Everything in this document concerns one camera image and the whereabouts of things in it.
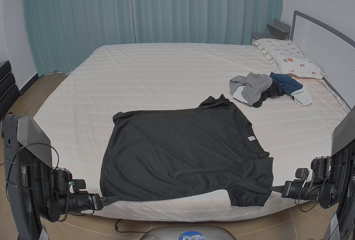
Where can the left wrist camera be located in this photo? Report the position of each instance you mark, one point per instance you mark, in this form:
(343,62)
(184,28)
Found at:
(80,185)

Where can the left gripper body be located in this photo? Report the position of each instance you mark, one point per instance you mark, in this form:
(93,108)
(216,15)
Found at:
(86,201)

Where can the pile of clothes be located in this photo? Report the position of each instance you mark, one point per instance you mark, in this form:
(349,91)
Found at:
(255,86)

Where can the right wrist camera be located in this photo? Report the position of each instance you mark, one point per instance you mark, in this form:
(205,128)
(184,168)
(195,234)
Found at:
(302,174)

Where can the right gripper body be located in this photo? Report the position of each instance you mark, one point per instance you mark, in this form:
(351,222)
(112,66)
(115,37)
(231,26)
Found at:
(294,190)

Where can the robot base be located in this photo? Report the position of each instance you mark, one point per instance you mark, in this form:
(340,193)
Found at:
(172,233)

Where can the black chest of drawers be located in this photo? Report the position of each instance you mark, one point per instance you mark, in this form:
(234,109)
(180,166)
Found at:
(8,86)

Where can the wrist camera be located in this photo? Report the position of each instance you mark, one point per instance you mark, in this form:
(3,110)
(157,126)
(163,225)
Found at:
(302,174)
(80,185)

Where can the grey bedside table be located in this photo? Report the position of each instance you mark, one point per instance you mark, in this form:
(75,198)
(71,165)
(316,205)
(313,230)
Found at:
(277,28)

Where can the white printed pillow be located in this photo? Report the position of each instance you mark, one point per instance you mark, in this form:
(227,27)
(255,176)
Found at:
(291,58)

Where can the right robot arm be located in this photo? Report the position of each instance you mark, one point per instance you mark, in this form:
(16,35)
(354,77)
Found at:
(341,166)

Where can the bed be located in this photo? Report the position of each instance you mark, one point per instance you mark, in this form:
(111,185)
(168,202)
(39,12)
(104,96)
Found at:
(166,72)

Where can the black T-shirt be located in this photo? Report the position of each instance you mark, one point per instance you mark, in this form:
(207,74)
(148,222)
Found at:
(180,155)

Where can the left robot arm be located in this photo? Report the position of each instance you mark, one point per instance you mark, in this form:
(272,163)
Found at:
(25,178)

